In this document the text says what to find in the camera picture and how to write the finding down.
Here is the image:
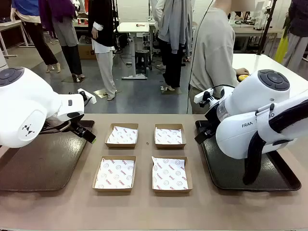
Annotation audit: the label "black plastic stool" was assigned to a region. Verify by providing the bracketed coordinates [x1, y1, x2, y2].
[134, 50, 153, 71]

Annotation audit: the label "cardboard carton on floor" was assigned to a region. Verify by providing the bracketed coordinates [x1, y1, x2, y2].
[77, 36, 97, 60]

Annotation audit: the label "person in beige sweatshirt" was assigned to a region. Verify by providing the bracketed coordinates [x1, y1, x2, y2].
[189, 7, 241, 114]

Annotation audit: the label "bystander blue top black trousers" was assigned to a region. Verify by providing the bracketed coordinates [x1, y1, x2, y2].
[12, 0, 61, 73]

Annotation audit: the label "white standing desk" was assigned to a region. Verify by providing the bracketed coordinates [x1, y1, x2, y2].
[117, 22, 150, 80]

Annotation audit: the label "black fabric cable sleeve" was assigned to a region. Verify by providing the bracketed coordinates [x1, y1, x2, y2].
[242, 98, 308, 185]

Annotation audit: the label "brown cardboard food box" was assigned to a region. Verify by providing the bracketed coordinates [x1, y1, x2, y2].
[104, 123, 139, 149]
[151, 155, 193, 193]
[154, 123, 187, 149]
[92, 155, 137, 193]

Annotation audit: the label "white printed liner paper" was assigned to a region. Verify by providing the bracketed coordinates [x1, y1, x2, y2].
[106, 125, 138, 144]
[155, 127, 186, 145]
[151, 156, 189, 191]
[94, 157, 135, 189]

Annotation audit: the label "yellow hanging cloth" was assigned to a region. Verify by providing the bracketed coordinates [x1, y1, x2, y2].
[275, 35, 289, 64]

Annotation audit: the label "black plastic serving tray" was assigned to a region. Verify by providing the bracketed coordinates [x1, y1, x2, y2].
[194, 119, 302, 192]

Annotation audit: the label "bystander grey cardigan black trousers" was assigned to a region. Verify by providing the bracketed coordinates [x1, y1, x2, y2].
[154, 0, 193, 94]

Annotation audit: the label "brown plastic serving tray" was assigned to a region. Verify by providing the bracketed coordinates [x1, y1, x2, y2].
[0, 119, 96, 192]

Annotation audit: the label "bystander dark jacket grey trousers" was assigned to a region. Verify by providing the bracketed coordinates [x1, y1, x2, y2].
[281, 0, 308, 70]

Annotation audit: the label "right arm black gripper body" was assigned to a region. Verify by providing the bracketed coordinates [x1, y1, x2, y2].
[203, 105, 221, 135]

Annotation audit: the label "left arm dark cable loop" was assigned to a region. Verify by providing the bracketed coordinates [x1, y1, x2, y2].
[39, 119, 73, 134]

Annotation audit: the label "person's left forearm beige sleeve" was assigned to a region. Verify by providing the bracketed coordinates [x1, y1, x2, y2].
[225, 47, 241, 75]

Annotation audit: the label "right camera black cable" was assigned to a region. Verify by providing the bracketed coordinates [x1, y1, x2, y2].
[211, 84, 236, 97]

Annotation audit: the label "white long workbench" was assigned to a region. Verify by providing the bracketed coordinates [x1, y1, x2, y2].
[230, 23, 285, 35]

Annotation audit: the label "white side table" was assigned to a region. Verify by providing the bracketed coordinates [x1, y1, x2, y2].
[0, 20, 29, 58]

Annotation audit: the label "black hanging cable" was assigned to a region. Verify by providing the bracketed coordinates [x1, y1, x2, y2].
[186, 0, 215, 114]

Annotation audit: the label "bystander black top beige trousers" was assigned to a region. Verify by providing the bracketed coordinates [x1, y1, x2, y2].
[88, 0, 119, 101]

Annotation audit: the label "large white table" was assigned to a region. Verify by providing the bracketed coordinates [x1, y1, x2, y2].
[232, 53, 308, 97]

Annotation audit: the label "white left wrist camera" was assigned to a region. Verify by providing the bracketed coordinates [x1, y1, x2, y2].
[77, 88, 97, 104]

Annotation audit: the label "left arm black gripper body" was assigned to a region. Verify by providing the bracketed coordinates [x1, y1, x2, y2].
[68, 119, 89, 137]

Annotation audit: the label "bystander purple top grey skirt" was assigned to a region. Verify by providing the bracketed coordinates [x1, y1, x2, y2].
[39, 0, 85, 83]

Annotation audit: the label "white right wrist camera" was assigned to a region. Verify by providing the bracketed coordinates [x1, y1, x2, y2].
[194, 88, 214, 103]

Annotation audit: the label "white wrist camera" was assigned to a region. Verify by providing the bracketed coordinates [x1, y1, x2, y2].
[194, 88, 214, 103]
[77, 88, 97, 104]

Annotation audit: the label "black tripod pole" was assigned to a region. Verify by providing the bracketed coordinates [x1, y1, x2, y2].
[257, 0, 278, 56]

